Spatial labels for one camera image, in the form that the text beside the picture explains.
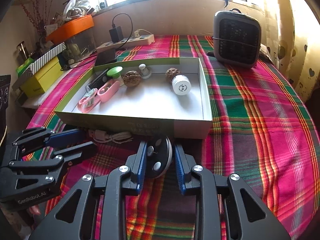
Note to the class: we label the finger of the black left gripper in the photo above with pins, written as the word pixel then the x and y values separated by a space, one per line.
pixel 60 159
pixel 40 137

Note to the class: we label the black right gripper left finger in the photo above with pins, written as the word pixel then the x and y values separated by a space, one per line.
pixel 75 216

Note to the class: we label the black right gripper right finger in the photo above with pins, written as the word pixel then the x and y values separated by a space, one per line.
pixel 246 215

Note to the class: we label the pink clip with mint pad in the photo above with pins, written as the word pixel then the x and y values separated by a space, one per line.
pixel 88 101

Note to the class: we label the black round disc with buttons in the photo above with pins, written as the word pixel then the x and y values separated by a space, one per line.
pixel 159 156

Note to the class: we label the wrinkled brown walnut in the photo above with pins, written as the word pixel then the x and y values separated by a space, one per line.
pixel 132 78

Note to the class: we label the yellow box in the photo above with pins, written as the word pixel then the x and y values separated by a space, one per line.
pixel 42 80

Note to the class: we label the striped grey box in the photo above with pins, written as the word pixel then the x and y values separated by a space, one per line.
pixel 39 63

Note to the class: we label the pink clip in box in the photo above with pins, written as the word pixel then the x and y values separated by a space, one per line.
pixel 108 90

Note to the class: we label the plaid blanket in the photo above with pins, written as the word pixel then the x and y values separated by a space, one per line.
pixel 261 130

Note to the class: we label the green mushroom-shaped knob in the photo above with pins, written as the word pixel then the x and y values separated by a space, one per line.
pixel 115 73

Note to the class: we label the black smartphone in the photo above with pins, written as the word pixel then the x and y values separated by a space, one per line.
pixel 106 57

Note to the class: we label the orange tray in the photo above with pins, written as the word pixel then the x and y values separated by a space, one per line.
pixel 70 29

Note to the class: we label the small white knob stand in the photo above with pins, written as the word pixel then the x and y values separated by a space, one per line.
pixel 145 72

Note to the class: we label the shallow white cardboard box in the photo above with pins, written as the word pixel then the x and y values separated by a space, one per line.
pixel 151 107

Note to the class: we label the beige power strip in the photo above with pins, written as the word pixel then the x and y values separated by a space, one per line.
pixel 140 37

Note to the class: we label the grey portable heater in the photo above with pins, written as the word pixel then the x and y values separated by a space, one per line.
pixel 236 38

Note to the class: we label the heart-pattern curtain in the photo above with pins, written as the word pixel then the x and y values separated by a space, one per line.
pixel 292 36

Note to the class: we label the black charger with cable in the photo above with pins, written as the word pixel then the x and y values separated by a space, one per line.
pixel 116 33

